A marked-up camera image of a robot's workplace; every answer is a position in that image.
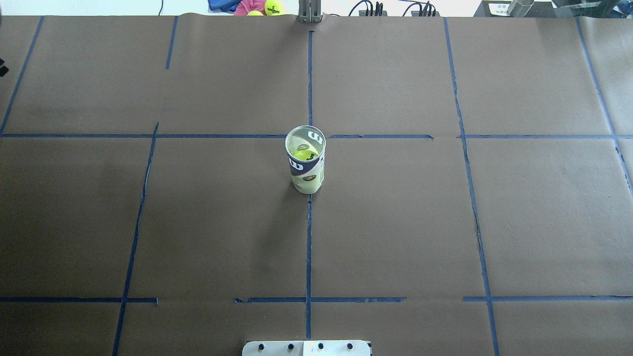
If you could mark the Wilson tennis ball can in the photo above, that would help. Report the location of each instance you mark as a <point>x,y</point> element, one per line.
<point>306,176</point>

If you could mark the Roland Garros tennis ball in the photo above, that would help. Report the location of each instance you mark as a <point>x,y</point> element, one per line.
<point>305,155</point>

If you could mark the spare yellow tennis ball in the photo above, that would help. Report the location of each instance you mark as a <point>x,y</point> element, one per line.
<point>275,7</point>

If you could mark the pink cloth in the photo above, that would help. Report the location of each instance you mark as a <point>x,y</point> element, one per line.
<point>246,7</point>

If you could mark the blue cloth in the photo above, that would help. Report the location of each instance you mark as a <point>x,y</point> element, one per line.
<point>224,6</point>

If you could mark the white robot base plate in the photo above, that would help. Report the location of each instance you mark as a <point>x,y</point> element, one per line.
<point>308,348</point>

